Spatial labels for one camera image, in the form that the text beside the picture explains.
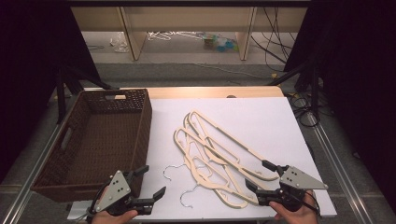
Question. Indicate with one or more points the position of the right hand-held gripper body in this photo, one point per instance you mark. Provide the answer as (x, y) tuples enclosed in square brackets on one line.
[(295, 180)]

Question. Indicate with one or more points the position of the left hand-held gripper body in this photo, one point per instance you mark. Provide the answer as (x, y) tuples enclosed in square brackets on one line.
[(113, 193)]

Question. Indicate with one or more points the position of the brown wicker basket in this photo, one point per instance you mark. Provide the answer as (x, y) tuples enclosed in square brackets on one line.
[(102, 140)]

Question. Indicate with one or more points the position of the person's left hand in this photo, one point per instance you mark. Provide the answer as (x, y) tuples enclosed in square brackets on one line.
[(115, 219)]

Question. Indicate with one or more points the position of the person's right hand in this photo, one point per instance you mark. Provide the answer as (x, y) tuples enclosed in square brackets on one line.
[(295, 217)]

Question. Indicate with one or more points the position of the white table mat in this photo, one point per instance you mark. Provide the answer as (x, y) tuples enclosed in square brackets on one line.
[(264, 124)]

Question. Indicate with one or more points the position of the black metal stand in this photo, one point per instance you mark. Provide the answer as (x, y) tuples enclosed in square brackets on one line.
[(61, 93), (314, 90)]

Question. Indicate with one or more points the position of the wooden table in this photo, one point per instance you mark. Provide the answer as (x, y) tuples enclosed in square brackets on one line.
[(202, 92)]

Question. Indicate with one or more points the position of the black curtain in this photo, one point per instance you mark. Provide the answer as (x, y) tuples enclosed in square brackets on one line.
[(28, 77), (358, 77)]

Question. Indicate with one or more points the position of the clear plastic bag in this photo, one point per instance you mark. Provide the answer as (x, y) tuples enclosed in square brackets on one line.
[(120, 43)]

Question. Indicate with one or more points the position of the colourful plastic items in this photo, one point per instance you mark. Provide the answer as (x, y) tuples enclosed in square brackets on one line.
[(222, 43)]

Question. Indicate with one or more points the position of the white hangers on floor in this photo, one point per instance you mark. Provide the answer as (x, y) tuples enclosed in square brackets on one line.
[(162, 35)]

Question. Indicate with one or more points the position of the beige wooden shelf unit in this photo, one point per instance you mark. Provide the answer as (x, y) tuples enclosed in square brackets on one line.
[(186, 18)]

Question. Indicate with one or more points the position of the aluminium rail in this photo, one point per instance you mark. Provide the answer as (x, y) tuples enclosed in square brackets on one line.
[(34, 174), (339, 168)]

